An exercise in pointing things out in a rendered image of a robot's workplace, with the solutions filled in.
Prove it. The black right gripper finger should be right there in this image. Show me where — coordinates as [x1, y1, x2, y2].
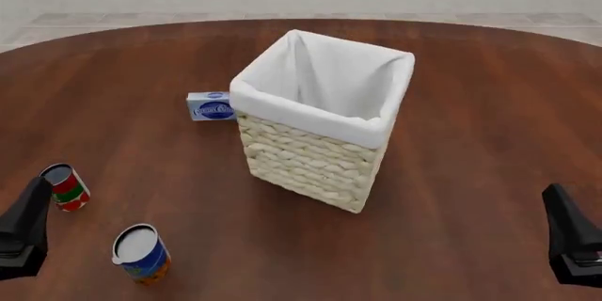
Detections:
[541, 182, 602, 257]

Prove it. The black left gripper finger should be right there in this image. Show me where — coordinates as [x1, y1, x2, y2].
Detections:
[0, 176, 53, 247]

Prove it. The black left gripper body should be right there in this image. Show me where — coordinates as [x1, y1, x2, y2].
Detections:
[0, 232, 50, 278]

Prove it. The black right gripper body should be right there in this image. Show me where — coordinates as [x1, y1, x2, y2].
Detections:
[548, 247, 602, 286]

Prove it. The red and green tomato tin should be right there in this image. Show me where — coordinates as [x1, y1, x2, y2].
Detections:
[38, 163, 91, 213]

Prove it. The woven basket with white liner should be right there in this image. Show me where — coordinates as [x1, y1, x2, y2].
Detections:
[229, 27, 416, 215]

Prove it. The blue and orange tin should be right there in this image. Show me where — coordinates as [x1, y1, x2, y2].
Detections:
[111, 222, 172, 285]

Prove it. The pale blue printed food box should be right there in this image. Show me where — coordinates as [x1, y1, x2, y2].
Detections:
[186, 90, 236, 123]

